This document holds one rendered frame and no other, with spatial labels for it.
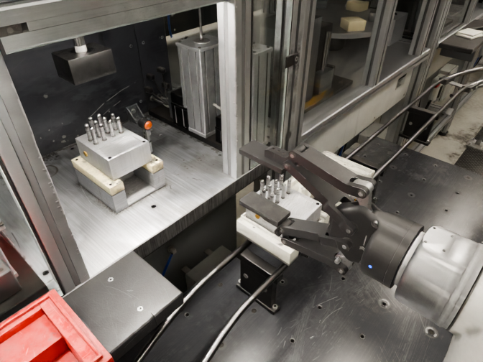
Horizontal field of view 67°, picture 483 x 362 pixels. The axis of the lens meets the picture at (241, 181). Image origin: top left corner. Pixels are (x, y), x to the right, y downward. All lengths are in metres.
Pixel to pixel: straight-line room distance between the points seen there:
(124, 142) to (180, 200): 0.17
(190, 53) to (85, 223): 0.44
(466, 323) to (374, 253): 0.09
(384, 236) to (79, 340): 0.40
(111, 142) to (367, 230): 0.55
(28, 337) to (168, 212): 0.33
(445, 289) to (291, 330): 0.53
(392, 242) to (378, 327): 0.53
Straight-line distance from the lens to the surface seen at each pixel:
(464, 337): 0.41
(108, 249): 0.73
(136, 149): 0.77
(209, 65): 0.91
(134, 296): 0.65
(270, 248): 0.76
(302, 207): 0.76
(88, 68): 0.74
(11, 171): 0.54
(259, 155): 0.46
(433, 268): 0.39
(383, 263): 0.40
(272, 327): 0.87
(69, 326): 0.58
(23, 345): 0.61
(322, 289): 0.94
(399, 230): 0.40
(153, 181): 0.82
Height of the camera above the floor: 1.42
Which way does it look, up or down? 38 degrees down
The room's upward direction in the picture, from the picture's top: straight up
